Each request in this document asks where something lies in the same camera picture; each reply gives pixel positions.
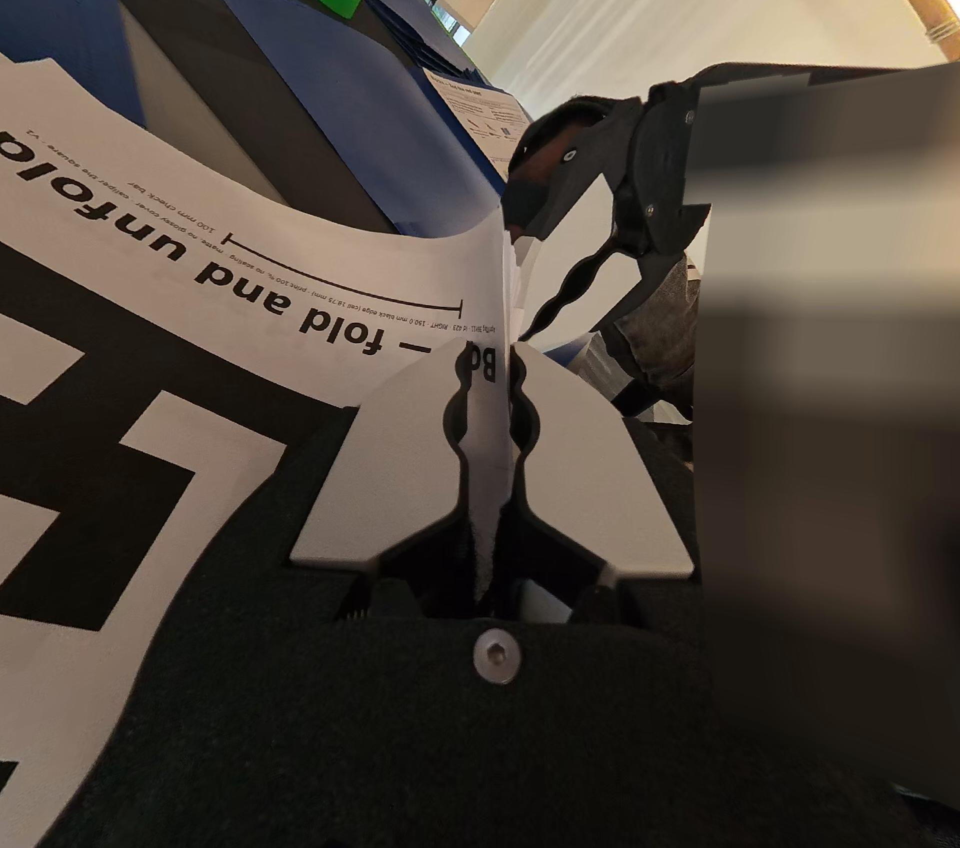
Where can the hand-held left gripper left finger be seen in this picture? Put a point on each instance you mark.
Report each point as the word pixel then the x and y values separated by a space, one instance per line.
pixel 390 473

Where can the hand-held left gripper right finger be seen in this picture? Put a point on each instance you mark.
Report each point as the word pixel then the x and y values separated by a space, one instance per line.
pixel 600 480

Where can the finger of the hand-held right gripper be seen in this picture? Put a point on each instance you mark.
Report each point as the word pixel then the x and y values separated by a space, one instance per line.
pixel 570 247

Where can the white printed paper sheet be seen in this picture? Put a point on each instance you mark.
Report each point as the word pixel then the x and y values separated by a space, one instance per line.
pixel 225 308

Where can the person's right hand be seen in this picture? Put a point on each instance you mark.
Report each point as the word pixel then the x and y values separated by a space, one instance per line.
pixel 541 165

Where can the white instruction sheet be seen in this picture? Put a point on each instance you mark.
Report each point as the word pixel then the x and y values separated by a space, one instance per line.
pixel 480 112

